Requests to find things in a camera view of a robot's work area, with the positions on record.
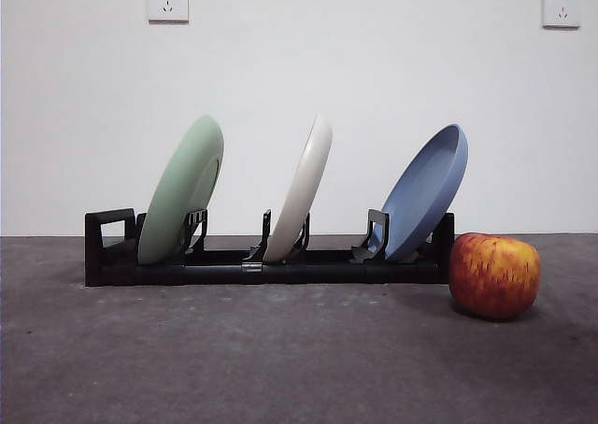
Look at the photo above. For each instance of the green round plate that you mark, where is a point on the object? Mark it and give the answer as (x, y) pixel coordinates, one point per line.
(177, 186)

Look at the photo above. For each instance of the red yellow apple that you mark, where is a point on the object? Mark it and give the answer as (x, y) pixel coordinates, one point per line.
(495, 274)

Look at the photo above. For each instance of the cream white round plate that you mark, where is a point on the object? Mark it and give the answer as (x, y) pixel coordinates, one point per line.
(299, 195)

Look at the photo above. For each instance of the black plastic plate rack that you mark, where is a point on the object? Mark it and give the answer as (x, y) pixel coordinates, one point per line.
(327, 273)

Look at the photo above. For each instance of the blue round plate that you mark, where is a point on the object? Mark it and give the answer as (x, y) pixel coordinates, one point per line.
(420, 200)

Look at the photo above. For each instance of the white wall socket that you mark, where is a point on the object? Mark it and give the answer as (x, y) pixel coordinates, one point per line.
(168, 1)
(562, 7)

